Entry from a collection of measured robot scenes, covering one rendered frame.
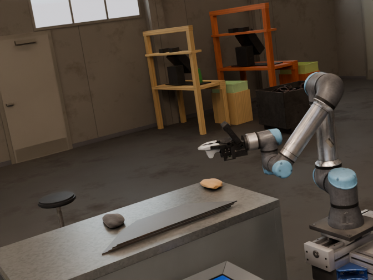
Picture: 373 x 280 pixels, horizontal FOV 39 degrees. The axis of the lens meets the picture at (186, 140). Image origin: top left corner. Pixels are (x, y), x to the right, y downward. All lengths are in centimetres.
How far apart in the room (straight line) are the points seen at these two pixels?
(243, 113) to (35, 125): 377
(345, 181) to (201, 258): 74
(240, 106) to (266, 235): 728
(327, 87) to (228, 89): 768
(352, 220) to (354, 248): 13
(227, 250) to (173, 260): 30
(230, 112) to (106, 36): 273
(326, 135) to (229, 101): 754
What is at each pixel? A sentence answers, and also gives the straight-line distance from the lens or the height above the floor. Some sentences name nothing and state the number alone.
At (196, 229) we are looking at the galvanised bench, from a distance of 246.
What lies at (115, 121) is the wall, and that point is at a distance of 1037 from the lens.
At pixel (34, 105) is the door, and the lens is 970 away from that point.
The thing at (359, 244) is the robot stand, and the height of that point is 96.
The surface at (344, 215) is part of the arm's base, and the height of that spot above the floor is 109.
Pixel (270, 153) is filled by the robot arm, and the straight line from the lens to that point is 231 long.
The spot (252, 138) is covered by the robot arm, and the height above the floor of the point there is 145.
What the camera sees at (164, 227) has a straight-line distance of 248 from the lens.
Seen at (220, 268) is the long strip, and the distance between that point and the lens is 250.
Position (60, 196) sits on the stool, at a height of 62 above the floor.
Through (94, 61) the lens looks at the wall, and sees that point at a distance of 1016.
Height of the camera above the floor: 197
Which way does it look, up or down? 12 degrees down
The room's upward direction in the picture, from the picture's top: 8 degrees counter-clockwise
